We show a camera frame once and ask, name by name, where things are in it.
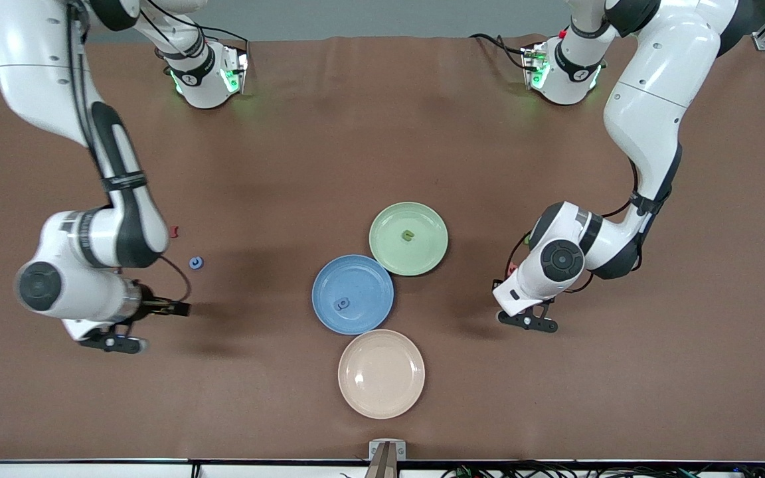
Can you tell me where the white table edge rail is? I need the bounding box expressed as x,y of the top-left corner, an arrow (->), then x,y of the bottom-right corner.
0,460 -> 765,478

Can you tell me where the brown table cover sheet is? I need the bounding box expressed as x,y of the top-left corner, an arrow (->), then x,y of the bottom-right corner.
0,35 -> 765,462

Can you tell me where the blue plate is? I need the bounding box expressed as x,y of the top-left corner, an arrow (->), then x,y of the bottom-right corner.
311,254 -> 395,336

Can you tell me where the light green plate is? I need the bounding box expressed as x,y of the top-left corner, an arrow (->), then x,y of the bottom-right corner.
369,201 -> 450,278

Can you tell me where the black arm base cable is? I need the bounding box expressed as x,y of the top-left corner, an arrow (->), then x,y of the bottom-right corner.
467,32 -> 531,70
190,25 -> 251,54

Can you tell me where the beige plate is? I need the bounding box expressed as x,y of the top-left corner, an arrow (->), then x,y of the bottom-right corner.
337,329 -> 426,420

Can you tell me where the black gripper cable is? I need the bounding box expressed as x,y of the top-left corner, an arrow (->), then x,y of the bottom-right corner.
67,0 -> 192,306
506,156 -> 645,294

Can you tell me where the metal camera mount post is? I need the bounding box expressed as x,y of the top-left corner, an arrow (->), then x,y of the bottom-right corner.
365,438 -> 408,478

